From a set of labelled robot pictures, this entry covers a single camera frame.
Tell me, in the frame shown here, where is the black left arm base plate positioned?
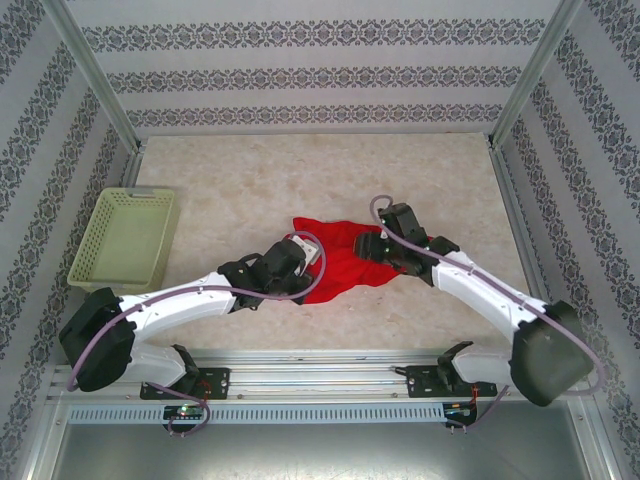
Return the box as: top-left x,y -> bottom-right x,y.
139,367 -> 231,401

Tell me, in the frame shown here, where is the aluminium mounting rail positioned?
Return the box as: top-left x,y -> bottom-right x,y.
48,348 -> 587,401

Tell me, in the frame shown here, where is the aluminium frame post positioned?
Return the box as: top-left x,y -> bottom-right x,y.
42,0 -> 146,154
488,0 -> 585,151

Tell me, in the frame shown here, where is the slotted grey cable duct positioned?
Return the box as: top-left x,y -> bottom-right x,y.
67,403 -> 446,424

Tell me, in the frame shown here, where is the red t-shirt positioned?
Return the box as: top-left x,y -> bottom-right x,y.
279,215 -> 436,305

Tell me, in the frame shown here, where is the pale green perforated plastic basket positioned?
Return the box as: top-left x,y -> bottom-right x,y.
67,185 -> 182,294

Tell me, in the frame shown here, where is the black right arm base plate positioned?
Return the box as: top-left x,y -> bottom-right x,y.
407,363 -> 499,400

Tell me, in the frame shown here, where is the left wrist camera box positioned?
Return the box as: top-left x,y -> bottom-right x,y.
291,236 -> 321,265

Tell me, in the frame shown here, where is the grey metal sheet panel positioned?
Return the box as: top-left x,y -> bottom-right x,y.
47,422 -> 614,480

